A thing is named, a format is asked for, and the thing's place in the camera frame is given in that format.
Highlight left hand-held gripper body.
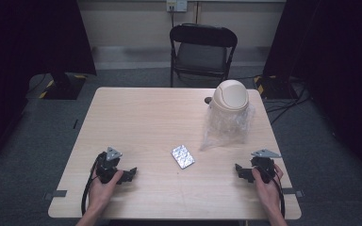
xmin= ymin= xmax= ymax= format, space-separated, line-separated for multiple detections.
xmin=94 ymin=146 xmax=123 ymax=185

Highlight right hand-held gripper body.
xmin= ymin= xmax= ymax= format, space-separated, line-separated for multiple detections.
xmin=250 ymin=148 xmax=283 ymax=185

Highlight person's right hand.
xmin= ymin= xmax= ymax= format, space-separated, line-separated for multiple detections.
xmin=251 ymin=163 xmax=285 ymax=215

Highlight person's left hand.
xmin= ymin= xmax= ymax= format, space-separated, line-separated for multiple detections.
xmin=87 ymin=169 xmax=124 ymax=215

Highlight grey tape strip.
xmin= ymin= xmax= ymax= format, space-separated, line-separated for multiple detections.
xmin=283 ymin=187 xmax=305 ymax=199
xmin=42 ymin=189 xmax=69 ymax=202

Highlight clear plastic bin bag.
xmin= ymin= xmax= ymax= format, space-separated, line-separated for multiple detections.
xmin=199 ymin=102 xmax=256 ymax=152

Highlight silver foil blister pack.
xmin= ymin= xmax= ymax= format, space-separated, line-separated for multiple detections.
xmin=170 ymin=144 xmax=196 ymax=170

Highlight beige swing-lid trash bin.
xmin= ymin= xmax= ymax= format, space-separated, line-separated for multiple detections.
xmin=210 ymin=78 xmax=250 ymax=115

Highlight black stand base striped tape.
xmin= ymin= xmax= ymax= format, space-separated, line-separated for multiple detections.
xmin=253 ymin=74 xmax=300 ymax=101
xmin=38 ymin=73 xmax=88 ymax=101

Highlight dark curtain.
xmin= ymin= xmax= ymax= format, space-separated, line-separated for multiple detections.
xmin=262 ymin=0 xmax=362 ymax=186
xmin=0 ymin=0 xmax=97 ymax=172

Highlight black folding chair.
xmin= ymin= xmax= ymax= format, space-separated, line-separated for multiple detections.
xmin=169 ymin=23 xmax=239 ymax=89

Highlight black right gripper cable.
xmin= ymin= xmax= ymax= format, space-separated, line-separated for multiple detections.
xmin=255 ymin=165 xmax=287 ymax=219

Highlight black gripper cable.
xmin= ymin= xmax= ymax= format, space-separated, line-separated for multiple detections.
xmin=255 ymin=165 xmax=287 ymax=219
xmin=80 ymin=152 xmax=106 ymax=217

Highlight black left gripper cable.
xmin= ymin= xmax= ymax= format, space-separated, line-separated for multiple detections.
xmin=80 ymin=152 xmax=106 ymax=217

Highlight black floor cables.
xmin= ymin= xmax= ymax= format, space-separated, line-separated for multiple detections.
xmin=227 ymin=73 xmax=312 ymax=126

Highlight black wall socket cable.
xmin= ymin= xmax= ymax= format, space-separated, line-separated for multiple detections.
xmin=169 ymin=5 xmax=176 ymax=30

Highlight white wall socket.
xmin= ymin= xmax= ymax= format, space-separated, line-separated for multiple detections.
xmin=165 ymin=0 xmax=189 ymax=13

